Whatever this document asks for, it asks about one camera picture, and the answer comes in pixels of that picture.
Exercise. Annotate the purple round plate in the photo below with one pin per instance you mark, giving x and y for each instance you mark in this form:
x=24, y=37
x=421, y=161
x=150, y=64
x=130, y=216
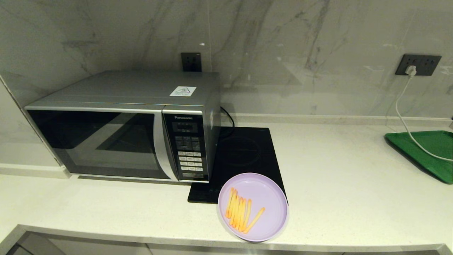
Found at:
x=265, y=198

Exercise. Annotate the silver Panasonic microwave oven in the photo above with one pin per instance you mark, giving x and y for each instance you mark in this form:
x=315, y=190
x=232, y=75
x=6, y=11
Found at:
x=124, y=88

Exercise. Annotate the silver black microwave door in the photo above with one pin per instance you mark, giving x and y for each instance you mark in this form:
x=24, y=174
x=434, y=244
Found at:
x=88, y=141

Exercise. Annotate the black microwave control panel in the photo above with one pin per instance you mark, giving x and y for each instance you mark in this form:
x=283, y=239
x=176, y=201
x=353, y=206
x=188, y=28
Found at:
x=187, y=141

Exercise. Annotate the black induction cooktop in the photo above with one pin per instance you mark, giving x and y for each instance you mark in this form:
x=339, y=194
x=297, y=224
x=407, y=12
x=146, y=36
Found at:
x=247, y=156

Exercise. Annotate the white warning sticker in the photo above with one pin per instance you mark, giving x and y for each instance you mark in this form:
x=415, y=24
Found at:
x=183, y=91

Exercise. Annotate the orange french fry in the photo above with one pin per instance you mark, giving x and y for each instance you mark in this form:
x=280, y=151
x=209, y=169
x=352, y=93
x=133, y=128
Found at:
x=229, y=203
x=236, y=212
x=242, y=216
x=239, y=214
x=254, y=220
x=248, y=212
x=233, y=209

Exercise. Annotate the grey base cabinet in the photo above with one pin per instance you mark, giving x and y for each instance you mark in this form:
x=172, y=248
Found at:
x=88, y=249

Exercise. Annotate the white power plug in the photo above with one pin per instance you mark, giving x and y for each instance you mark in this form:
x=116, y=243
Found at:
x=411, y=71

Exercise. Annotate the green plastic tray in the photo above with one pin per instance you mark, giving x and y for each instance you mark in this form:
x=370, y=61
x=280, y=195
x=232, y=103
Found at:
x=439, y=141

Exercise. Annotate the small black wall socket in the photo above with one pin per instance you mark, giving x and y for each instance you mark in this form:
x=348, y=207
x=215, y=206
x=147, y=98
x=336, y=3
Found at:
x=191, y=62

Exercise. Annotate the wide black wall socket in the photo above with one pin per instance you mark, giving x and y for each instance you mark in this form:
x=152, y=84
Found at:
x=428, y=65

